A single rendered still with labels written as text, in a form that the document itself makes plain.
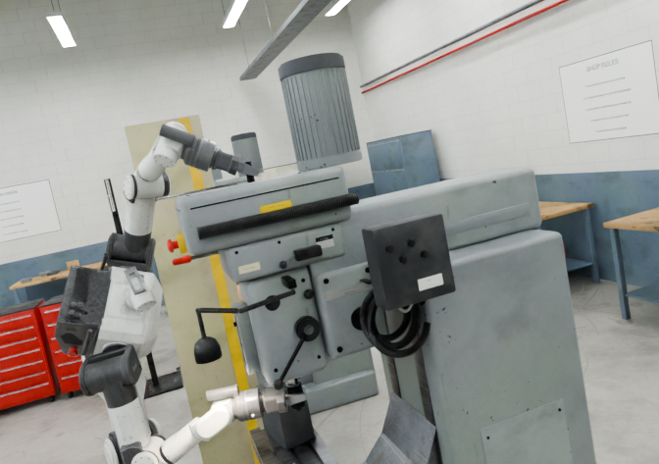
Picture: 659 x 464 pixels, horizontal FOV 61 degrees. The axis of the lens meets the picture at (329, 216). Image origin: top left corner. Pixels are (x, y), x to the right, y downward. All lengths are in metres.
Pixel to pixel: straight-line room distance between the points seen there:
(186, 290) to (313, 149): 1.94
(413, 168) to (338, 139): 7.26
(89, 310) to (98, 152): 8.87
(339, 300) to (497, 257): 0.48
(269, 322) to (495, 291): 0.67
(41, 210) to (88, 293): 8.89
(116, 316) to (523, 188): 1.35
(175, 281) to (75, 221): 7.40
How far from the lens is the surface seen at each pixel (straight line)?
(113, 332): 1.87
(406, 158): 8.83
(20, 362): 6.57
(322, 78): 1.65
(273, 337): 1.63
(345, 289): 1.63
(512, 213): 1.89
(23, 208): 10.82
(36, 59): 11.00
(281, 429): 2.18
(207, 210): 1.51
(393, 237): 1.40
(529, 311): 1.81
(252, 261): 1.55
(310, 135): 1.64
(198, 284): 3.41
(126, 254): 2.02
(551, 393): 1.94
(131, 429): 1.87
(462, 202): 1.79
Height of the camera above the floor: 1.92
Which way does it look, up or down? 6 degrees down
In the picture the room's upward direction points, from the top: 11 degrees counter-clockwise
